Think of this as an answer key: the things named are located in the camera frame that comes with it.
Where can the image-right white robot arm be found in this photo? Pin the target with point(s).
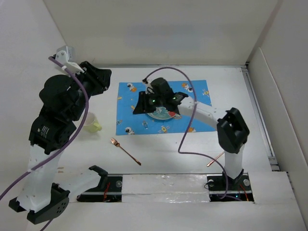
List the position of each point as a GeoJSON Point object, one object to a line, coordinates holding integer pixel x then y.
{"type": "Point", "coordinates": [230, 126]}

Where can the image-right black gripper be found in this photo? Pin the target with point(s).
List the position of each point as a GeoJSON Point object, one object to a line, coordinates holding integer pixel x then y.
{"type": "Point", "coordinates": [145, 105]}

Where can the image-right black arm base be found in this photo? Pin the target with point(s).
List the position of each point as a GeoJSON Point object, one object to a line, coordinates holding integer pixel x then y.
{"type": "Point", "coordinates": [236, 191]}

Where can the blue astronaut print placemat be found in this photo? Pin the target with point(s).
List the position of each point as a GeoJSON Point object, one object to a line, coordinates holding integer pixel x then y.
{"type": "Point", "coordinates": [129, 124]}

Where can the image-left white wrist camera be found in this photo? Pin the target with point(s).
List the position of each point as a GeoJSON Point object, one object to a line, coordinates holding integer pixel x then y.
{"type": "Point", "coordinates": [66, 56]}

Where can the image-left black arm base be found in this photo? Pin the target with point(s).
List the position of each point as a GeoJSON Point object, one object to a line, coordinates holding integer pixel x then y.
{"type": "Point", "coordinates": [108, 190]}

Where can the image-right white wrist camera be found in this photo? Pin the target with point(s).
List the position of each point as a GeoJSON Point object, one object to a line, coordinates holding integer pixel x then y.
{"type": "Point", "coordinates": [149, 88]}

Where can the red and teal plate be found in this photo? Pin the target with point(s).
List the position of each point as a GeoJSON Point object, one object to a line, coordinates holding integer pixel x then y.
{"type": "Point", "coordinates": [161, 113]}

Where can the rose gold spoon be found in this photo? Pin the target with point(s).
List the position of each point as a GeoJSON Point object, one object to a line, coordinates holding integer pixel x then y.
{"type": "Point", "coordinates": [215, 159]}

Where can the rose gold fork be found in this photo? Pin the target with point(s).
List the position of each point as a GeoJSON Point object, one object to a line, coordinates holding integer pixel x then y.
{"type": "Point", "coordinates": [117, 144]}

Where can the yellow plastic cup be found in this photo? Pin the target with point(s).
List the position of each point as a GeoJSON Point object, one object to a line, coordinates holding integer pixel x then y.
{"type": "Point", "coordinates": [91, 123]}

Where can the image-left black gripper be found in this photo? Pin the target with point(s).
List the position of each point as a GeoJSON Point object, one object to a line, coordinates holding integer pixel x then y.
{"type": "Point", "coordinates": [100, 78]}

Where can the image-left white robot arm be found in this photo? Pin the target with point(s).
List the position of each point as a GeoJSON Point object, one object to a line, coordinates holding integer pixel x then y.
{"type": "Point", "coordinates": [65, 99]}

